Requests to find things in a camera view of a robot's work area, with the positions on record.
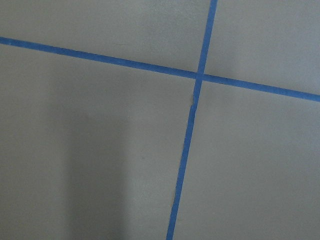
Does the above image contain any long blue tape strip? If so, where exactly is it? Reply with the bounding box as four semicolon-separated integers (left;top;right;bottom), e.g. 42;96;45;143
165;0;218;240

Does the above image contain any crossing blue tape strip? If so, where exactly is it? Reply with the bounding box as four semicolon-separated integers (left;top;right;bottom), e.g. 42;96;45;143
0;37;320;102

